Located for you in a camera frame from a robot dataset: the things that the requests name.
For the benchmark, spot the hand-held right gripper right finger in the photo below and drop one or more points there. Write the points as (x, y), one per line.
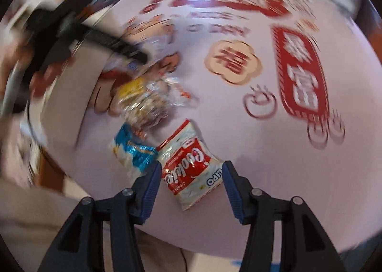
(232, 191)

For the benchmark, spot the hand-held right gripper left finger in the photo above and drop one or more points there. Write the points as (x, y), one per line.
(150, 194)

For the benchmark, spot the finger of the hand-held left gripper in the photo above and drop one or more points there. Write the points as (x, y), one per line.
(113, 42)

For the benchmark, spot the red and white printed tablecloth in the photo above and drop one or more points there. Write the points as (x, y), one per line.
(238, 116)

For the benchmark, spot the beige clothing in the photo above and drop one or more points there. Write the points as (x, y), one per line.
(44, 230)

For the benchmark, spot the yellow pastry packet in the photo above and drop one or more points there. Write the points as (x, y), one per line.
(131, 88)

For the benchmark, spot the blue and white snack packet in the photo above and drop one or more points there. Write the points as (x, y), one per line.
(134, 149)

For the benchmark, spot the clear nut bar packet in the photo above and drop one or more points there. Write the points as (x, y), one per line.
(149, 107)

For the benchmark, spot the red and white cookie packet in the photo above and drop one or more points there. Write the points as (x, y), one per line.
(191, 167)

